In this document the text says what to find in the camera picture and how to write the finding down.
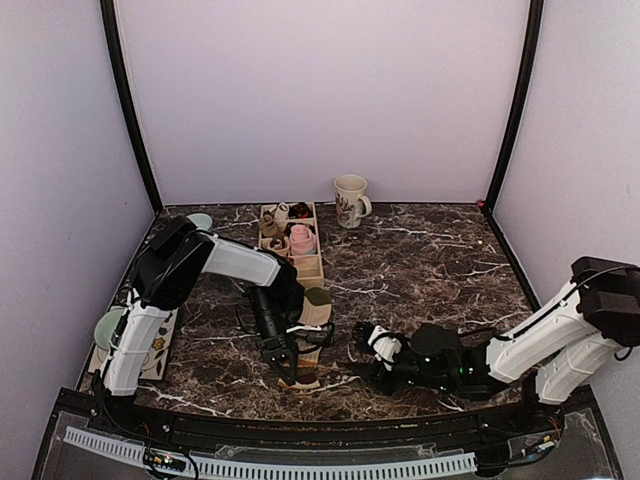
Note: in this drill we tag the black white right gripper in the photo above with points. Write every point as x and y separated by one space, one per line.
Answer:
378 364

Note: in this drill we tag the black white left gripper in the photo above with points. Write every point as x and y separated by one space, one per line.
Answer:
275 350

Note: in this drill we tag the cream olive striped sock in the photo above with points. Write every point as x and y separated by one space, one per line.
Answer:
317 308

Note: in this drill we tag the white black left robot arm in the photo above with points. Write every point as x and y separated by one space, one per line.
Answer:
164 275

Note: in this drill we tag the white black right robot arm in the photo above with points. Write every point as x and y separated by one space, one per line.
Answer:
594 316

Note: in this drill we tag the cream green rolled sock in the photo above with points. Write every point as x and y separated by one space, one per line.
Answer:
278 245

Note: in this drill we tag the pink rolled sock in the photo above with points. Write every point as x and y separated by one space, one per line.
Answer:
303 243

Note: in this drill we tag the floral patterned tile coaster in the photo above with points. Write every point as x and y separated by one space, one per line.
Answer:
155 361

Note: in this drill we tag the wooden compartment organizer box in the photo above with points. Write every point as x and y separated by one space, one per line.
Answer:
310 271

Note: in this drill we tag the beige rolled sock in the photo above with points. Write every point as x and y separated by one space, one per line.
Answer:
269 228

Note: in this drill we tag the white ribbed rolled sock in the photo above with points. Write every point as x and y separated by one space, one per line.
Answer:
281 212

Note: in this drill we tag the black red rolled sock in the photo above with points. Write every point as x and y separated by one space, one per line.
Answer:
300 210

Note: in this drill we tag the light blue ceramic bowl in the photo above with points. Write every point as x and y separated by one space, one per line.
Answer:
201 220

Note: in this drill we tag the seashell coral ceramic mug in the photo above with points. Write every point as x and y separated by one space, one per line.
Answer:
352 203

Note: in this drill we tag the small green cup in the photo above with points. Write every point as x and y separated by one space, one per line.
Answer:
106 325

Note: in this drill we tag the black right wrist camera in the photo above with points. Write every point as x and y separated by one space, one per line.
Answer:
437 347

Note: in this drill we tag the white slotted cable duct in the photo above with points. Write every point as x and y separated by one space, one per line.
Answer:
235 462

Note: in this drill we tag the black front frame rail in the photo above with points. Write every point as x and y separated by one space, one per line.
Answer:
340 415

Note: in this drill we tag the black right corner post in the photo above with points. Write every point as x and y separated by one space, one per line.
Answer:
526 65

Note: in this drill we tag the black corner post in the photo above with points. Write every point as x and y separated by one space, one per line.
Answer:
119 71
526 65

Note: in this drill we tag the black left corner post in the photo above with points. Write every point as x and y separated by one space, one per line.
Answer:
119 71

